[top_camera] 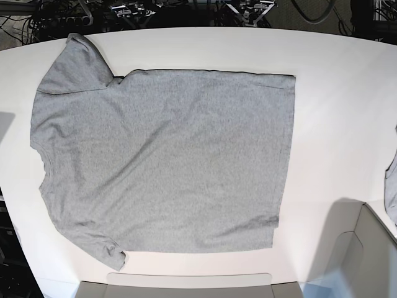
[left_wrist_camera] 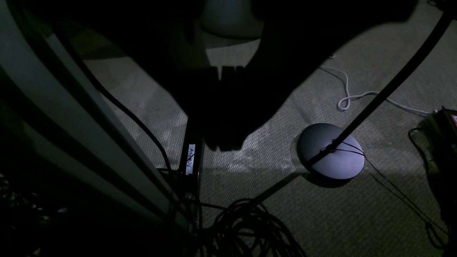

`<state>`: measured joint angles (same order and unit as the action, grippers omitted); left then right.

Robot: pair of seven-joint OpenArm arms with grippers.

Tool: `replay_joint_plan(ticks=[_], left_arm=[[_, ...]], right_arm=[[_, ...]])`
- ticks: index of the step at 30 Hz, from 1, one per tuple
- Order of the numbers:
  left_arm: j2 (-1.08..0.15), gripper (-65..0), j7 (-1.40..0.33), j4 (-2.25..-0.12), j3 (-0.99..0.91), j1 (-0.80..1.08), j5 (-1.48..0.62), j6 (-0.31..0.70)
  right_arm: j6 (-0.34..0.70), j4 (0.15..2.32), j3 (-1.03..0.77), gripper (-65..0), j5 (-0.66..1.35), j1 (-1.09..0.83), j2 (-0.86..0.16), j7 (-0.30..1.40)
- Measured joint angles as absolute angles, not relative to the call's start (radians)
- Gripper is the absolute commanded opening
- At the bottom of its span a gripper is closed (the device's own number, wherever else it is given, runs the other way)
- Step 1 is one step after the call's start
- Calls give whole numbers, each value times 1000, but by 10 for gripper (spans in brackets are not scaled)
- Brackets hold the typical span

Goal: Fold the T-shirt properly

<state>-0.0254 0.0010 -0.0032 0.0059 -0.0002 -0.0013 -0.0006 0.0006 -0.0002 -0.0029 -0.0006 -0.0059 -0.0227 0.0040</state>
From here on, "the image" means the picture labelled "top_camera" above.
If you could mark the black cable bundle background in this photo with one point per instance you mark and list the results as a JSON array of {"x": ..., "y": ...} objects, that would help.
[{"x": 29, "y": 22}]

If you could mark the grey plastic bin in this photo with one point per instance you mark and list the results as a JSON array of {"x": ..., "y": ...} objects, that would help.
[{"x": 355, "y": 257}]

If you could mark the grey T-shirt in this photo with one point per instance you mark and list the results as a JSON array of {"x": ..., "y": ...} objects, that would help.
[{"x": 168, "y": 161}]

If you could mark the grey garment at right edge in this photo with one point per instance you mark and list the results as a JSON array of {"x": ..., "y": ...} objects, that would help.
[{"x": 391, "y": 190}]

